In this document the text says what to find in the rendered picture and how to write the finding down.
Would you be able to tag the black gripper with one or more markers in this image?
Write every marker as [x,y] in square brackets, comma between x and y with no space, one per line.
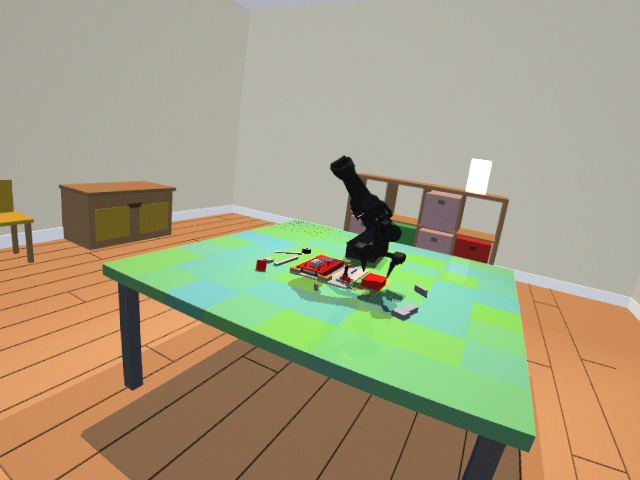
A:
[396,257]

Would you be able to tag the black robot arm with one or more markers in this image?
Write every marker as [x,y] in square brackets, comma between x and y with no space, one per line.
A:
[363,201]

